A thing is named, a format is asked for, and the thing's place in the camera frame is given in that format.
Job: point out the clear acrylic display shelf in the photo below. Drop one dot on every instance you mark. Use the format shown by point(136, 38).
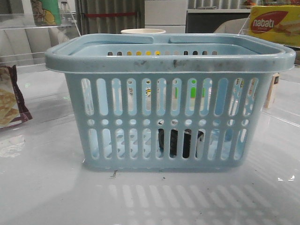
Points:
point(287, 99)

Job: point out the white cabinet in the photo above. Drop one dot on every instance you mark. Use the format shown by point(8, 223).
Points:
point(168, 15)

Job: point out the yellow nabati wafer box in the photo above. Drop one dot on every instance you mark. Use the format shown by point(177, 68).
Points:
point(278, 24)

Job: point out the plate of fruit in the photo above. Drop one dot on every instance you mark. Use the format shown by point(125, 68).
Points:
point(249, 3)

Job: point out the beige snack box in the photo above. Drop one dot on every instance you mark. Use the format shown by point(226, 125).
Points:
point(270, 98)

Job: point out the stanchion with red belt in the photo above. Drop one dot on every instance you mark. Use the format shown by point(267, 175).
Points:
point(112, 23)

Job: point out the clear acrylic left shelf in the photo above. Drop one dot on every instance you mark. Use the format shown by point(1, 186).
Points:
point(67, 20)

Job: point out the yellow paper cup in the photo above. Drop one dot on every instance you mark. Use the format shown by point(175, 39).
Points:
point(138, 48)

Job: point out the green cartoon snack bag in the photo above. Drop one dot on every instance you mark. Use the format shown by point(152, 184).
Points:
point(46, 12)

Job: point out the light blue plastic basket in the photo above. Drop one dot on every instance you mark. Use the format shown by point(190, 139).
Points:
point(132, 121)

